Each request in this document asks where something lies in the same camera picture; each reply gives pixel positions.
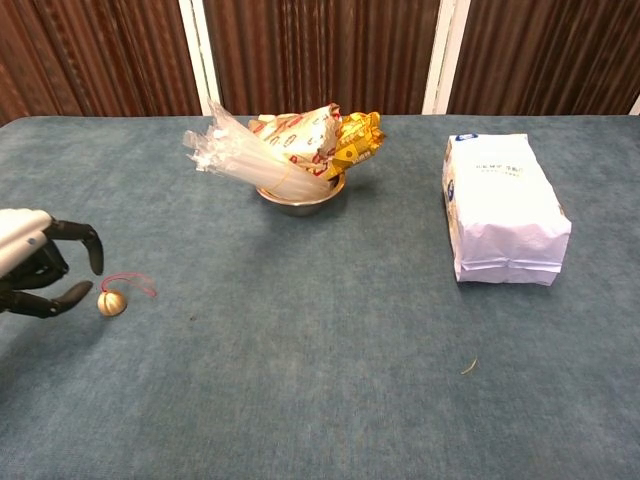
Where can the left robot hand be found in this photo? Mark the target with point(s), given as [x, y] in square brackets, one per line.
[25, 240]

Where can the white partition post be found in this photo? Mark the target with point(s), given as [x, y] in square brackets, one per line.
[636, 106]
[445, 55]
[200, 55]

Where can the blue felt table mat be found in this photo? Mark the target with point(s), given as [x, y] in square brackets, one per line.
[320, 360]

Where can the white and red snack wrapper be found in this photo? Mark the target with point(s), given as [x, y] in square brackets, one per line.
[305, 130]

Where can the golden foil snack wrapper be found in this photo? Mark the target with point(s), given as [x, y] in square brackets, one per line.
[355, 145]

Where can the brown corrugated partition panel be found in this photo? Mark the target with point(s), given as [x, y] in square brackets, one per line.
[320, 50]
[100, 55]
[545, 55]

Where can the metal bowl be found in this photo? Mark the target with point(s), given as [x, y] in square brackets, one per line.
[300, 206]

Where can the clear plastic wrapper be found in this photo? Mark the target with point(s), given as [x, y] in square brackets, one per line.
[250, 160]

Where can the white paper bag package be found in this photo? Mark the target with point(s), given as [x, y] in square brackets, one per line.
[505, 215]

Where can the small dry straw fragment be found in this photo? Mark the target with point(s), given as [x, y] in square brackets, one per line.
[470, 367]

